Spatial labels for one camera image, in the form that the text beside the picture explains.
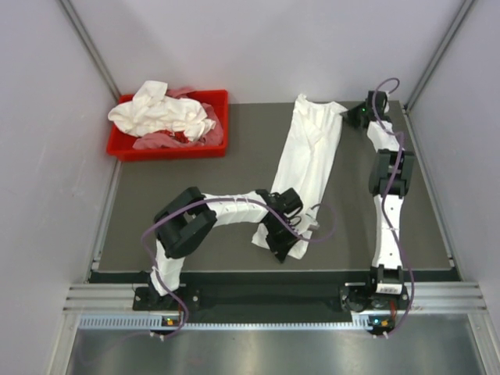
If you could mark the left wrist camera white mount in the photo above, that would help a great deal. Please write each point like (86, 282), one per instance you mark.
(309, 221)

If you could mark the right corner aluminium post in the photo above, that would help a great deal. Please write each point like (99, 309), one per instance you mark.
(458, 20)

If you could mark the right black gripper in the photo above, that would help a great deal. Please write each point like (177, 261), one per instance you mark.
(348, 115)

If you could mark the red plastic bin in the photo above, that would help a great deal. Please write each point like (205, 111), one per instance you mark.
(120, 145)

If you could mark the corner aluminium post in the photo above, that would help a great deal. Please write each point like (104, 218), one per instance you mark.
(77, 24)
(458, 20)

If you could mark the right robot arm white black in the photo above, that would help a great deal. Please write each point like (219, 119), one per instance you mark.
(388, 184)

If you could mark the left corner aluminium post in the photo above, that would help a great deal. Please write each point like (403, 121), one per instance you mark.
(77, 24)

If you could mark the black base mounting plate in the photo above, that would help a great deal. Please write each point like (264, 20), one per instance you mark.
(355, 297)

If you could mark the white t shirt in bin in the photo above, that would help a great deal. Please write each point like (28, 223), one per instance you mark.
(152, 110)

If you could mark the grey slotted cable duct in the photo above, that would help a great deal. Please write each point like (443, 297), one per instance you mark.
(164, 323)

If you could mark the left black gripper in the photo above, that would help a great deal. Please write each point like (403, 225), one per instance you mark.
(282, 248)

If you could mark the aluminium extrusion rail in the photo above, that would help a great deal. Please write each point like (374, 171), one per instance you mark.
(99, 298)

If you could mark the pink t shirt in bin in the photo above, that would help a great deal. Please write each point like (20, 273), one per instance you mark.
(189, 123)

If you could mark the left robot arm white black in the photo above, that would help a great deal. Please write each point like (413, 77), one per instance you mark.
(181, 227)

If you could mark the white t shirt with print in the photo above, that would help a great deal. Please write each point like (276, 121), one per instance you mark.
(309, 151)

